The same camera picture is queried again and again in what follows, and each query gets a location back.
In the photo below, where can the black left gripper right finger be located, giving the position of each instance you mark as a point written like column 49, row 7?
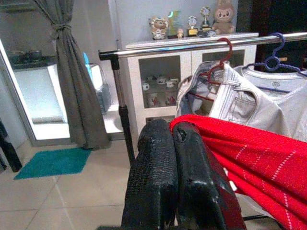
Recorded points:
column 199, row 203

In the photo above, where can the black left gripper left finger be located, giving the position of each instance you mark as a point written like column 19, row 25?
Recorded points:
column 151, row 179

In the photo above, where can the red garment with white stitching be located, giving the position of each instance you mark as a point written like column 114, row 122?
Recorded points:
column 263, row 163

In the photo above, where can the red plastic hanger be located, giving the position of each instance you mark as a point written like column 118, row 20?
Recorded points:
column 230, row 51

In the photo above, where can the purple plastic hanger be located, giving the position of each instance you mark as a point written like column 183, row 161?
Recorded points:
column 283, row 40

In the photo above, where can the white cup with red print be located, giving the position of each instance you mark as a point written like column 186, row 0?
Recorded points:
column 170, row 99
column 153, row 100

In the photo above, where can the white mug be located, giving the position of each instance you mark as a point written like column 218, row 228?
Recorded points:
column 145, row 86
column 171, row 83

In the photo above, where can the white glass-door cabinet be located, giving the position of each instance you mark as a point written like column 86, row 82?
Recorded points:
column 133, row 83

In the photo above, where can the teal floor mat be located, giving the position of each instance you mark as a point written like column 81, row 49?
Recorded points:
column 52, row 163

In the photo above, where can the white denim jeans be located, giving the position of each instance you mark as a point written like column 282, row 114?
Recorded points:
column 239, row 105

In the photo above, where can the grey curtain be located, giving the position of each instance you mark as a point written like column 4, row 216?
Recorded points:
column 76, row 95

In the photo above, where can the translucent tank with blue tube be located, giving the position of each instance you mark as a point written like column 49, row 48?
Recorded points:
column 96, row 74

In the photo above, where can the chrome and black clothes rack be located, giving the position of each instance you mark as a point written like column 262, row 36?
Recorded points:
column 168, row 48

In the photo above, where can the white t-shirt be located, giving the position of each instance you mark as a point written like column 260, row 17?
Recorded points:
column 295, row 112

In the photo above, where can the glass sliding door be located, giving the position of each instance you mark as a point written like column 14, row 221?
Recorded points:
column 40, row 95

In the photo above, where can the small figurine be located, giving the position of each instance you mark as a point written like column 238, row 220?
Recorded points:
column 180, row 34

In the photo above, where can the hooded bear plush toy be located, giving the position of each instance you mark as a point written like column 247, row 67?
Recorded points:
column 159, row 27

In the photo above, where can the crystal trophy on black base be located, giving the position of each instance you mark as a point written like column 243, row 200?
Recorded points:
column 192, row 31

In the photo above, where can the small black ornament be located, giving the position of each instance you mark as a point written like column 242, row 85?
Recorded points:
column 209, row 34

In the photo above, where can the gold trophy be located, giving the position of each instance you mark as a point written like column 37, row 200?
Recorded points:
column 205, row 13

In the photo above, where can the brown plush toy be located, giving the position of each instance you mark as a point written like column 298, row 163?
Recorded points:
column 224, row 18

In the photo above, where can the black television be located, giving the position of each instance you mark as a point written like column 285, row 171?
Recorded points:
column 271, row 16

